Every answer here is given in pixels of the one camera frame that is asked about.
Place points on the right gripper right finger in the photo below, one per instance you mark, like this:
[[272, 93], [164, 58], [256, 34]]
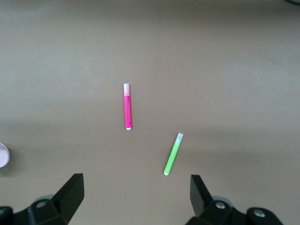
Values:
[[201, 201]]

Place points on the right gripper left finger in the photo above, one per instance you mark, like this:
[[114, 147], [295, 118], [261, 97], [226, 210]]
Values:
[[68, 197]]

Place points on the pink mesh pen holder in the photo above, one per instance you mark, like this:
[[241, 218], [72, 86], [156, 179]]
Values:
[[3, 155]]

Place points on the green highlighter pen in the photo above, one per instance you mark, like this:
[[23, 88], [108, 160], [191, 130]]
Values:
[[173, 155]]

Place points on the pink highlighter pen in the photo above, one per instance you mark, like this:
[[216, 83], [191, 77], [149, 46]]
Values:
[[127, 110]]

